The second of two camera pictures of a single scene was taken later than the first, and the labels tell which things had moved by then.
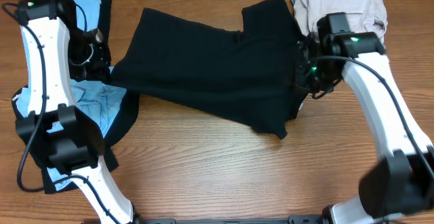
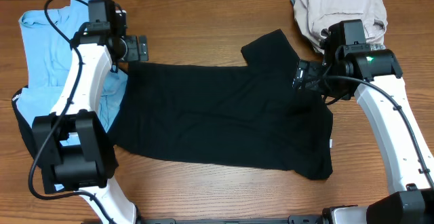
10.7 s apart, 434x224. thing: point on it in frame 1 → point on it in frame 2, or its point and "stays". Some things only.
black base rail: (171, 219) stays
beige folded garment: (361, 1) stays
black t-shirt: (252, 71) → (253, 115)
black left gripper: (98, 65) → (134, 48)
